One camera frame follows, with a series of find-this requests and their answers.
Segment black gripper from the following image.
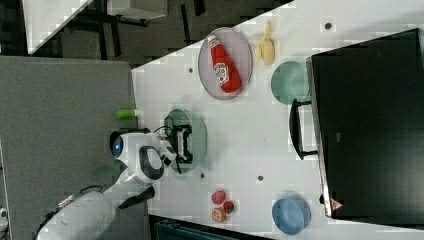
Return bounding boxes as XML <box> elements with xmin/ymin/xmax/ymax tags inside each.
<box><xmin>169</xmin><ymin>125</ymin><xmax>193</xmax><ymax>164</ymax></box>

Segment green oval plastic strainer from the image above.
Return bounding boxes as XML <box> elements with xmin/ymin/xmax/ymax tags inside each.
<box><xmin>164</xmin><ymin>109</ymin><xmax>207</xmax><ymax>175</ymax></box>

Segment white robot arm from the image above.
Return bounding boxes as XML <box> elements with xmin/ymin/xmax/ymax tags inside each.
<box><xmin>33</xmin><ymin>125</ymin><xmax>192</xmax><ymax>240</ymax></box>

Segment bright green cup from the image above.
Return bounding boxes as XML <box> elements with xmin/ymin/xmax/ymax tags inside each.
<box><xmin>115</xmin><ymin>109</ymin><xmax>136</xmax><ymax>120</ymax></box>

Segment pink toy strawberry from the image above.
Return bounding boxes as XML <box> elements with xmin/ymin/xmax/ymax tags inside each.
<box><xmin>211</xmin><ymin>190</ymin><xmax>226</xmax><ymax>205</ymax></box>

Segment red ketchup bottle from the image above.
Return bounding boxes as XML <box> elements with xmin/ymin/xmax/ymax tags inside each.
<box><xmin>207</xmin><ymin>35</ymin><xmax>241</xmax><ymax>93</ymax></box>

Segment red toy strawberry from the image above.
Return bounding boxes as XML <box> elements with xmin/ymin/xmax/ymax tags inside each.
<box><xmin>223</xmin><ymin>201</ymin><xmax>234</xmax><ymax>214</ymax></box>

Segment toy orange half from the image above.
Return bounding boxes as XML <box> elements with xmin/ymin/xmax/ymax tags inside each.
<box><xmin>211</xmin><ymin>208</ymin><xmax>226</xmax><ymax>223</ymax></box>

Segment grey round plate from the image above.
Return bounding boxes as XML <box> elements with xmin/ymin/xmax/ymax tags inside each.
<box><xmin>198</xmin><ymin>27</ymin><xmax>253</xmax><ymax>100</ymax></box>

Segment peeled toy banana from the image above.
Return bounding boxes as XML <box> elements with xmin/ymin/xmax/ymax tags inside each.
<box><xmin>255</xmin><ymin>21</ymin><xmax>275</xmax><ymax>65</ymax></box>

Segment light green mug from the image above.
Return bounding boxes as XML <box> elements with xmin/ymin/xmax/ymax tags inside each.
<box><xmin>271</xmin><ymin>61</ymin><xmax>310</xmax><ymax>105</ymax></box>

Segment blue cup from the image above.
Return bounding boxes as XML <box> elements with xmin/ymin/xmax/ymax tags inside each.
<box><xmin>272</xmin><ymin>195</ymin><xmax>311</xmax><ymax>235</ymax></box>

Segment silver toaster oven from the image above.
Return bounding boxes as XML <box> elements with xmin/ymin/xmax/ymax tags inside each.
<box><xmin>305</xmin><ymin>28</ymin><xmax>424</xmax><ymax>229</ymax></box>

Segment blue metal frame rail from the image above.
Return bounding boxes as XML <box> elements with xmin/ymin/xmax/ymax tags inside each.
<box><xmin>154</xmin><ymin>220</ymin><xmax>253</xmax><ymax>240</ymax></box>

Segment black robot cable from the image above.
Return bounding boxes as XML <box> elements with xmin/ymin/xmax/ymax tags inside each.
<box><xmin>31</xmin><ymin>185</ymin><xmax>104</xmax><ymax>240</ymax></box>

